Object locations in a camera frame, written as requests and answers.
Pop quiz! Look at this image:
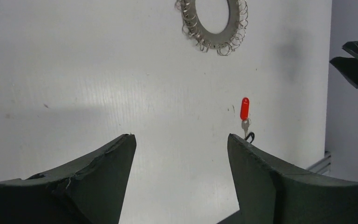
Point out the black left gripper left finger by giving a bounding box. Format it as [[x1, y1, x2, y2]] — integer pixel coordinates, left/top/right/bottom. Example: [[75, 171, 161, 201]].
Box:
[[0, 134, 137, 224]]

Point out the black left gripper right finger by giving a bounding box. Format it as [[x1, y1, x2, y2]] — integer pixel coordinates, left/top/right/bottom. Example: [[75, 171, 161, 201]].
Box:
[[222, 134, 358, 224]]

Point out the black key tag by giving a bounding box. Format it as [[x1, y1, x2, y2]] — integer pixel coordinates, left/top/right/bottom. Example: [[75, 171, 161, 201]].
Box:
[[244, 132, 255, 144]]

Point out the red key tag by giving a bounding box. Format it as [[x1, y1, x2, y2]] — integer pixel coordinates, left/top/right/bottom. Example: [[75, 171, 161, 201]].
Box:
[[240, 97, 250, 121]]

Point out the aluminium frame rail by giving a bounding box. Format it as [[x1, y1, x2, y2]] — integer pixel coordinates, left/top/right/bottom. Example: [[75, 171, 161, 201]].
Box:
[[307, 151, 332, 175]]

